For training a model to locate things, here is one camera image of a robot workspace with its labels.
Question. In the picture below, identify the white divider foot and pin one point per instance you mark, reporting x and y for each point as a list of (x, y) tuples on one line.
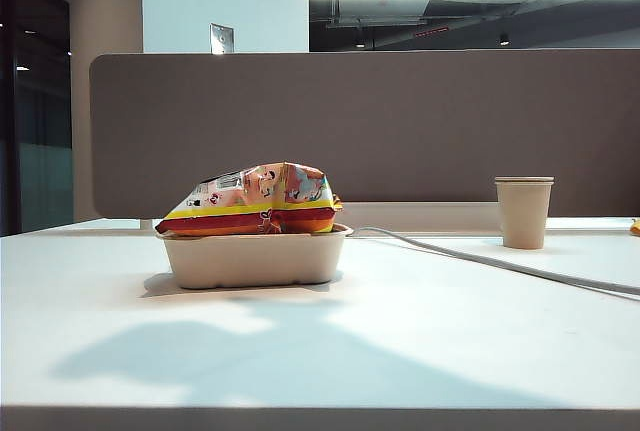
[(146, 224)]

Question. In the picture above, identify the silver metal wall plate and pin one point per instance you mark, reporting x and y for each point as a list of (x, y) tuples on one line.
[(222, 40)]

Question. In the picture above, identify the beige pulp food box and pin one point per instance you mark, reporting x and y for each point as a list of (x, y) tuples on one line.
[(250, 261)]

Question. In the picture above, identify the beige paper cup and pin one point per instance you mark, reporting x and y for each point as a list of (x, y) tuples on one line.
[(524, 216)]

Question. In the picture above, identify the orange yellow striped chips bag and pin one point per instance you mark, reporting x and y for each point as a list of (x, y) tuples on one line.
[(250, 201)]

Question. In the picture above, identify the small yellow object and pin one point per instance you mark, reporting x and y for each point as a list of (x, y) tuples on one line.
[(635, 227)]

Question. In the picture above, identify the brown desk divider panel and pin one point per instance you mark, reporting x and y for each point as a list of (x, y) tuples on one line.
[(350, 116)]

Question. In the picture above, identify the black ceiling spotlight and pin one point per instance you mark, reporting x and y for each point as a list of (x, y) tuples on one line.
[(505, 40)]

